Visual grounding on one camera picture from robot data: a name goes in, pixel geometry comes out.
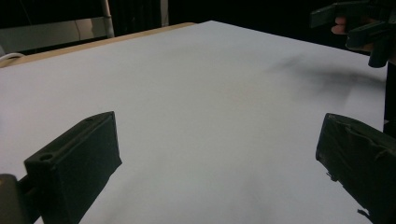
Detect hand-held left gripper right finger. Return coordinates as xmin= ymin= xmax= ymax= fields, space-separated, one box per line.
xmin=315 ymin=112 xmax=396 ymax=224

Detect white metal pole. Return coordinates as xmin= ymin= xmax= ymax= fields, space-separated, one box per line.
xmin=100 ymin=0 xmax=116 ymax=39

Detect white sheet table cover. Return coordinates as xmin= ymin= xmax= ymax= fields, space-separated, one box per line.
xmin=0 ymin=20 xmax=389 ymax=224

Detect grey wall panel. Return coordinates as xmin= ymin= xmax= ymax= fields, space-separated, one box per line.
xmin=0 ymin=17 xmax=108 ymax=54

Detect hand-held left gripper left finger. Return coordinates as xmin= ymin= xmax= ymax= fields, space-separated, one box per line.
xmin=23 ymin=110 xmax=123 ymax=224

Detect dark curtain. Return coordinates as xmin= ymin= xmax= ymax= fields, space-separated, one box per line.
xmin=108 ymin=0 xmax=163 ymax=36

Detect white cable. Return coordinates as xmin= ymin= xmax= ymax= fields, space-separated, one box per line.
xmin=0 ymin=51 xmax=25 ymax=63

